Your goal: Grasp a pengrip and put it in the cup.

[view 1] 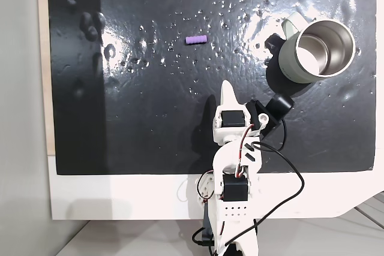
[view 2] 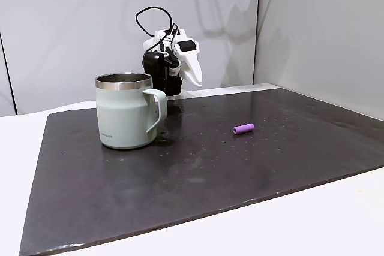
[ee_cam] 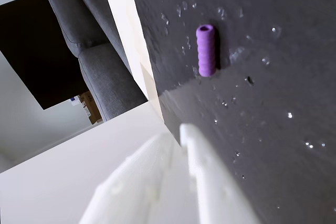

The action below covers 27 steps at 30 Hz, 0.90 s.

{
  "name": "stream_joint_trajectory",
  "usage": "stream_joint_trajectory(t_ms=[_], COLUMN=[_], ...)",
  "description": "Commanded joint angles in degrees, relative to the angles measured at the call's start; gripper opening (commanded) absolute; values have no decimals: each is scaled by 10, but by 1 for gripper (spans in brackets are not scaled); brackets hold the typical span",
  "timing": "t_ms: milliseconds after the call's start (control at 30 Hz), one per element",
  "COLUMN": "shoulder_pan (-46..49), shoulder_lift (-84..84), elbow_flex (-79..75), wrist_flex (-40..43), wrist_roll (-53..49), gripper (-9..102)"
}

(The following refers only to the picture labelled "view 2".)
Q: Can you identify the black oval camera box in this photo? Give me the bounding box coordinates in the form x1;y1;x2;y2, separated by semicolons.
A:
142;51;165;73

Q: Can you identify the black camera cable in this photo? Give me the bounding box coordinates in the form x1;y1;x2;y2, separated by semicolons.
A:
135;6;175;56

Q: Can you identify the black motor cable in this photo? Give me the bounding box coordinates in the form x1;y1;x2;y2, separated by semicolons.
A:
166;22;182;43

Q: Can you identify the pale green steel-rimmed mug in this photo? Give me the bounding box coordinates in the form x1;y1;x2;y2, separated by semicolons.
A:
95;72;168;150

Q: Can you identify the black table mat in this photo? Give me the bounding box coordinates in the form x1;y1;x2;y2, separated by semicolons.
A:
18;88;384;256

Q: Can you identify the purple pen grip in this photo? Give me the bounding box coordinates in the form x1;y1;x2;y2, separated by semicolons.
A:
232;123;256;135

